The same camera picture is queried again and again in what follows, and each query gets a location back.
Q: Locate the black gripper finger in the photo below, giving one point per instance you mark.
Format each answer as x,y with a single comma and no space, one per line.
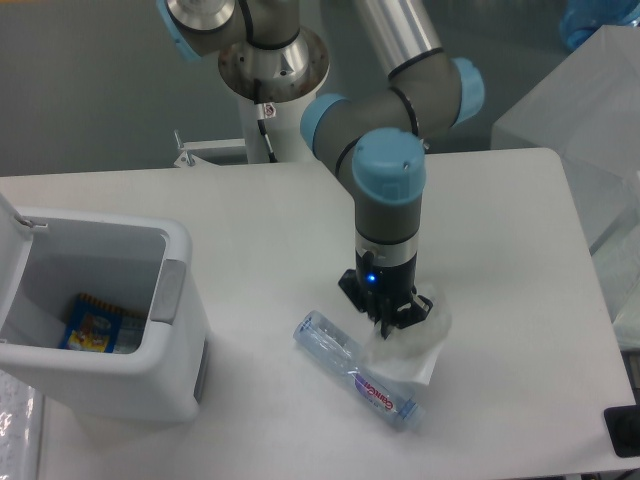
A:
416,310
362,299

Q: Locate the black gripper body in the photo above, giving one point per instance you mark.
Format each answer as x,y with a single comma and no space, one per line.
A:
394,282

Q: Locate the white plastic wrapper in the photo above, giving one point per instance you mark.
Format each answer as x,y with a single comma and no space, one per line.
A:
409,355

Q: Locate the clear plastic water bottle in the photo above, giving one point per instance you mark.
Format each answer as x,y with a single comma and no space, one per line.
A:
337,354

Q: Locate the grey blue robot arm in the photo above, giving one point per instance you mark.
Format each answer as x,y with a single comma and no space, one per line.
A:
375,148

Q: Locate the white trash can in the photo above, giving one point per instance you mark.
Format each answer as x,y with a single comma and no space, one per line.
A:
49,257

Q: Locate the black device at edge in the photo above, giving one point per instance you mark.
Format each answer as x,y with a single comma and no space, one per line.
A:
623,426

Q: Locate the blue snack packet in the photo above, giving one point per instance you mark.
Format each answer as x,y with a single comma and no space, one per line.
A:
100,327

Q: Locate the translucent plastic box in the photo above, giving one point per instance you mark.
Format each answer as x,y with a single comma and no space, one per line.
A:
587,111

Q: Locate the blue water jug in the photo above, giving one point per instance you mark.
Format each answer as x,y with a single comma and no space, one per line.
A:
582,18

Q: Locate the clear plastic sheet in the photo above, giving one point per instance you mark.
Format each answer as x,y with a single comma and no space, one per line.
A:
21,426

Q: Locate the white pedestal base bracket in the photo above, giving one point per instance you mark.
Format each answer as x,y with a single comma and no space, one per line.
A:
215,147

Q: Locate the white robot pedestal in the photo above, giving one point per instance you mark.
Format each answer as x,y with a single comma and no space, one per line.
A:
274,87

